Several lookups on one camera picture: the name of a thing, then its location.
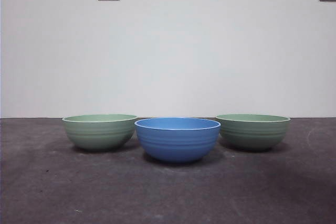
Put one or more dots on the green ribbed bowl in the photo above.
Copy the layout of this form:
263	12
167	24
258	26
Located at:
256	136
99	134

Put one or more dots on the blue ribbed bowl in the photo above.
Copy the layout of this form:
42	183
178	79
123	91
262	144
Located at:
177	142

